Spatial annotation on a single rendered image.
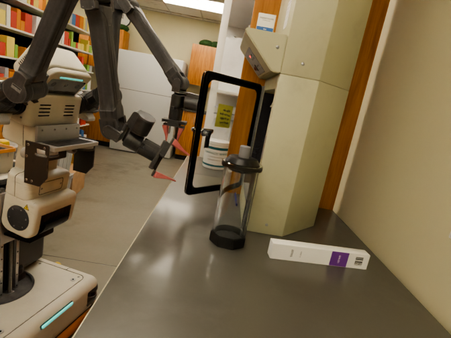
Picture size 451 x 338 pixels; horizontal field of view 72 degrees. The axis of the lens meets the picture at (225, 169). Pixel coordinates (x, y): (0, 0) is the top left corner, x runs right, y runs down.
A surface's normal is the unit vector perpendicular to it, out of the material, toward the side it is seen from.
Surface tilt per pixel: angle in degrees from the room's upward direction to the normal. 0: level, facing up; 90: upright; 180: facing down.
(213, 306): 0
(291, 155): 90
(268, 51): 90
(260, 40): 90
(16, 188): 90
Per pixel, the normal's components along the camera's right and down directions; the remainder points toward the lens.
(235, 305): 0.18, -0.96
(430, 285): -0.98, -0.18
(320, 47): 0.00, 0.22
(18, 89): -0.15, 0.37
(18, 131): -0.25, 0.18
